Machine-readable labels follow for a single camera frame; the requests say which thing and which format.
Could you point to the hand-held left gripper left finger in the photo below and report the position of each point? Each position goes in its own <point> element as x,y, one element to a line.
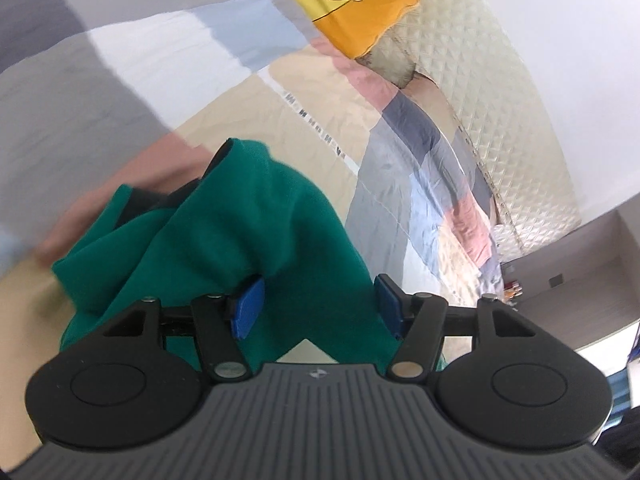
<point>250,305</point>

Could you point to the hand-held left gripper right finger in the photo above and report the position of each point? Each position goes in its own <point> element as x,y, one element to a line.
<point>390,302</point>

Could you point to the green hoodie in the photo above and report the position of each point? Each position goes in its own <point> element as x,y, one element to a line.
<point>250,225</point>

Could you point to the grey wardrobe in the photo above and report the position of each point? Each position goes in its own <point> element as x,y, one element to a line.
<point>590,270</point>

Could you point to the cream quilted headboard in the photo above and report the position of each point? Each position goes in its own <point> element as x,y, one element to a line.
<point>500,110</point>

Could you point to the floral cream pillow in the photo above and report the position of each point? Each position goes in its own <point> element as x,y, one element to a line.
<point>400,62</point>

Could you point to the blue curtain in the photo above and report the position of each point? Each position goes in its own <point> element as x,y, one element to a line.
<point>631,375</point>

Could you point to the checkered blanket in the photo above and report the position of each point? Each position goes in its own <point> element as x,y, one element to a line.
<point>125,60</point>

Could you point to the orange crown pillow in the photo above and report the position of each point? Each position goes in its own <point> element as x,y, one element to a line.
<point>350,15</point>

